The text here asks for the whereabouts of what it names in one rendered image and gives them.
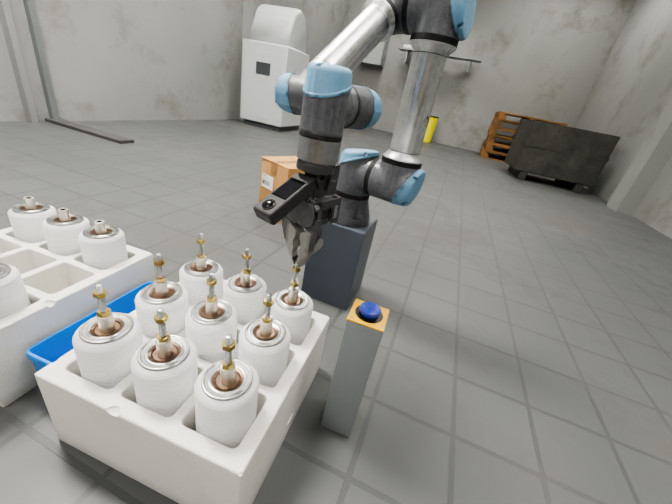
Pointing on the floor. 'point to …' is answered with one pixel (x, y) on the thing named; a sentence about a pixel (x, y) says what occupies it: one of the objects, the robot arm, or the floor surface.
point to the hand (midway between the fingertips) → (295, 260)
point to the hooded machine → (271, 65)
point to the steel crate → (559, 153)
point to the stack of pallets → (503, 135)
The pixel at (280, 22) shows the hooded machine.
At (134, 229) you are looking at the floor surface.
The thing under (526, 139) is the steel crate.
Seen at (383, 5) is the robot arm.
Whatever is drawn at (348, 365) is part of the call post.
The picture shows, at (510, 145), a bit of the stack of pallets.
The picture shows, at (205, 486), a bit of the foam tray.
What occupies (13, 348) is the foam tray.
